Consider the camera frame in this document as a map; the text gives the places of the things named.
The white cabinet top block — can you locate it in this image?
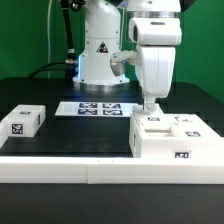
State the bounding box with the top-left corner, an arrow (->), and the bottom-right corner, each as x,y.
1,104 -> 46,137

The white cabinet body box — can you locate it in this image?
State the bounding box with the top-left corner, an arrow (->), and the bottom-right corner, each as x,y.
129,114 -> 224,160

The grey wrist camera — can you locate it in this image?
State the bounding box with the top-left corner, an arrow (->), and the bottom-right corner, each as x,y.
110,50 -> 138,76

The black cable bundle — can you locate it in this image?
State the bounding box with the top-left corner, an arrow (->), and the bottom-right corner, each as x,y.
27,0 -> 87,80

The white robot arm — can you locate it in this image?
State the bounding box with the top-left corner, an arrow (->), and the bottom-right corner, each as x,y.
73,0 -> 196,113

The white marker base sheet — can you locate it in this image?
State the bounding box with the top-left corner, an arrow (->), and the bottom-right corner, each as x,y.
55,102 -> 136,117

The white U-shaped fence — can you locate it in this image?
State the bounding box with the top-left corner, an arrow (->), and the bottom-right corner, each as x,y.
0,121 -> 224,185

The white door panel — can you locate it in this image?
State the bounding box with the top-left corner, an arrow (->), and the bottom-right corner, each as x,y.
171,114 -> 219,139
132,104 -> 171,131

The white thin cable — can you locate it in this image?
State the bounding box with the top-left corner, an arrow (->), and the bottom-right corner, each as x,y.
47,0 -> 54,80

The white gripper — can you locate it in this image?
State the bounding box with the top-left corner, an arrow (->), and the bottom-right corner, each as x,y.
129,17 -> 182,113

